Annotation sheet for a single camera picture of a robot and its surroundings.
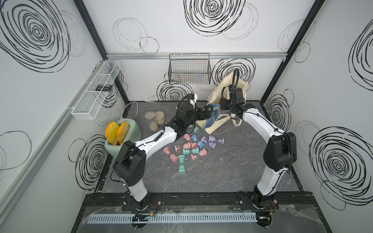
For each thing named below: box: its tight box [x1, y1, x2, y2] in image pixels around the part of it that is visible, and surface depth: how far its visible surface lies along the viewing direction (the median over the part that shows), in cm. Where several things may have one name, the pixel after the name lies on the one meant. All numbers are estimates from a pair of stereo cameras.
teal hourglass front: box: [177, 154, 187, 174], surface depth 86 cm
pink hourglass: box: [183, 133, 191, 141], surface depth 98 cm
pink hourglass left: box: [162, 146, 179, 163], surface depth 90 cm
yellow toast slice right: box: [117, 121, 129, 145], surface depth 79 cm
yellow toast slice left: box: [104, 121, 120, 145], surface depth 79 cm
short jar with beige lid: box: [154, 110, 166, 126], surface depth 104 cm
